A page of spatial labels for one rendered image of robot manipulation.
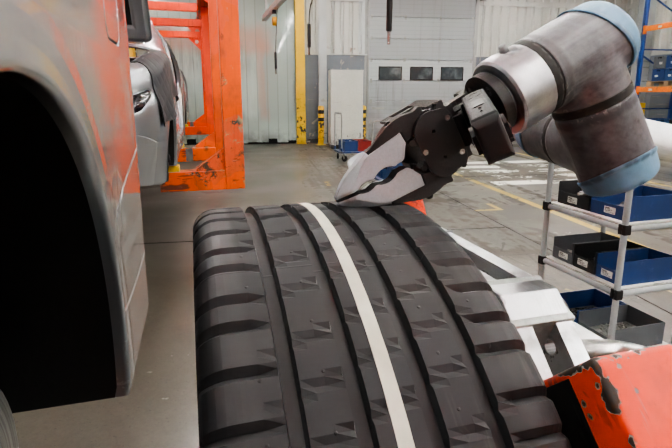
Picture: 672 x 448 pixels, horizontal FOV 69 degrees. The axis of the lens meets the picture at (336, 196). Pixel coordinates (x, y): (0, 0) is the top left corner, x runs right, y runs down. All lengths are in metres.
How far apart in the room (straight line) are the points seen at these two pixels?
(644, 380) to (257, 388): 0.24
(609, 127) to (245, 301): 0.44
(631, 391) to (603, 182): 0.33
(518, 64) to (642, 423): 0.35
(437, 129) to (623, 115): 0.22
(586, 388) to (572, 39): 0.36
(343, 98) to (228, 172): 8.11
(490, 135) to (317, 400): 0.26
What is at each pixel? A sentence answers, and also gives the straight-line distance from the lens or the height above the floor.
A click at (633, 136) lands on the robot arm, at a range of 0.64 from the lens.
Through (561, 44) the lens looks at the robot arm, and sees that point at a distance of 0.59.
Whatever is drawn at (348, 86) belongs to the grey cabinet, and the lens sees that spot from 12.06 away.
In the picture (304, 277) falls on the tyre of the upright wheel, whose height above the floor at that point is 1.16.
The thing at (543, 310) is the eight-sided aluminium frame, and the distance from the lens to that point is 0.47.
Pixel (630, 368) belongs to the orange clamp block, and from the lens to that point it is 0.38.
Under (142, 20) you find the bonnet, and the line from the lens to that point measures 3.85.
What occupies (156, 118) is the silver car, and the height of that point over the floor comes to 1.16.
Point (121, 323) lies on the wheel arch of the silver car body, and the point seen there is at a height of 0.89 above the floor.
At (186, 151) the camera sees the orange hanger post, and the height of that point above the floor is 0.64.
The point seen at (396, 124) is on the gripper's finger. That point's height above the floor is 1.26.
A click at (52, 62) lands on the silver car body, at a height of 1.33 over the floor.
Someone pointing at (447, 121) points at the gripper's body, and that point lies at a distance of 0.52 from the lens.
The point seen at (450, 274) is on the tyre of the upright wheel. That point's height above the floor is 1.15.
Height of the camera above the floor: 1.29
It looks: 12 degrees down
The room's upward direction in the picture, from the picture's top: straight up
